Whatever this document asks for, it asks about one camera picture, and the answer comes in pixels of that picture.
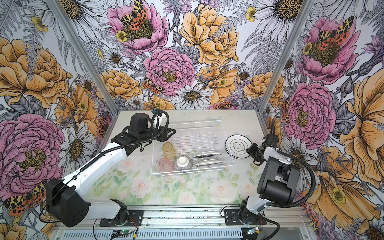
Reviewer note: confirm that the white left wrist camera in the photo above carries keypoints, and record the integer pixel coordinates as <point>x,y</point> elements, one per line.
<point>157,119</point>

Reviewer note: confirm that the aluminium corner post left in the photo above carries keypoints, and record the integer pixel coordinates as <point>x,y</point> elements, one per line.
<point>76,41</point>

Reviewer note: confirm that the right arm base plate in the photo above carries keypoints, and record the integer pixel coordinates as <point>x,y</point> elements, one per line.
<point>234,218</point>

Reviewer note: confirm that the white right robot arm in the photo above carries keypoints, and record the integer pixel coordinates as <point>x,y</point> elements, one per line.
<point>277,184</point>

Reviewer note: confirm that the pink plastic cup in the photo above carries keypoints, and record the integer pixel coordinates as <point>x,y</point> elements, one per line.
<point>166,166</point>

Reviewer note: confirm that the yellow plastic cup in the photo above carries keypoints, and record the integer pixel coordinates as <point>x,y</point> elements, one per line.
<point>169,151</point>

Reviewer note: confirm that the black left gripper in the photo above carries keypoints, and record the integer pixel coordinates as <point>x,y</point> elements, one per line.
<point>163,136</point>

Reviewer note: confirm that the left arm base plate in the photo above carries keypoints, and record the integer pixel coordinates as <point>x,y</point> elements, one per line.
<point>131,218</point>

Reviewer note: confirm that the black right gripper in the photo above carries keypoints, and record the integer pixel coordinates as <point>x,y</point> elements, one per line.
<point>251,150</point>

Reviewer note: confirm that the aluminium corner post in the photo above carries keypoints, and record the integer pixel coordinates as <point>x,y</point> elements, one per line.
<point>76,41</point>
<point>291,40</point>

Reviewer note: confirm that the aluminium front rail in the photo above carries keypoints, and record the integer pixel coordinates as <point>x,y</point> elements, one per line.
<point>197,223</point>

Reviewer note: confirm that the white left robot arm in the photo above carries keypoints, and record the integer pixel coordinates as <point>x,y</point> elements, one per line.
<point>65,198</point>

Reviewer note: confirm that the aluminium corner post right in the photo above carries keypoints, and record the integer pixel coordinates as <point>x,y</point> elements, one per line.
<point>291,40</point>

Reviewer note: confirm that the white upturned ceramic bowl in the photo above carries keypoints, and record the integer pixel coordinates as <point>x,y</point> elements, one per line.
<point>182,163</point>

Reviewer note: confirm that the white plate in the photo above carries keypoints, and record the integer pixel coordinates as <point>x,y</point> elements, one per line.
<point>208,154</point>
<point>237,145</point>

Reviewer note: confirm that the white wire dish rack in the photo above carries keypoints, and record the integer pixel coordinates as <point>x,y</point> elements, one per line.
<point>194,138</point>

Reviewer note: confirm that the green circuit board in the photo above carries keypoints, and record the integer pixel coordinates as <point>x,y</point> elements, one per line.
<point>124,234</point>

